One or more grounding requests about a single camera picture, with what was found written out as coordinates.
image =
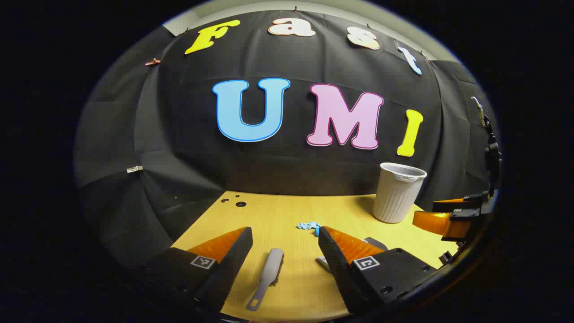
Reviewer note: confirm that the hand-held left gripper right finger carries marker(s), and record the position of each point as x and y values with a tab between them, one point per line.
336	265

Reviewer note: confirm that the black backdrop cloth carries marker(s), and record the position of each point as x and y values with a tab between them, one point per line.
188	134

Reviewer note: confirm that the grey ribbed garbage bin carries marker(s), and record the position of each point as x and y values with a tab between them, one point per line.
397	195

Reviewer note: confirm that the copper cloth clip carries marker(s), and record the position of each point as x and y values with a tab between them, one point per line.
152	62

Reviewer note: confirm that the white cloth clip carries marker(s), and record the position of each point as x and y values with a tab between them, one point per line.
134	169

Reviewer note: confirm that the black desk edge clamp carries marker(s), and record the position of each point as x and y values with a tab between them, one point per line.
446	258

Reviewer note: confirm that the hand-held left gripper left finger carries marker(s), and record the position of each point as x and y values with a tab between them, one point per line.
232	264

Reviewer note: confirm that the wooden desktop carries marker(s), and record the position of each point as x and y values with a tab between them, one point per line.
287	220

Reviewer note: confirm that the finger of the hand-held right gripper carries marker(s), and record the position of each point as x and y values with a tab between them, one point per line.
453	205
437	223

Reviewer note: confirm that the small grey broom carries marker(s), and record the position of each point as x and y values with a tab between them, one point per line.
269	273

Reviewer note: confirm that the light blue paper trash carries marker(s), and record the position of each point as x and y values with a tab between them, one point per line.
307	225

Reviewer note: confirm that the grey dustpan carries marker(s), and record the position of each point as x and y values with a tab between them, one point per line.
374	244

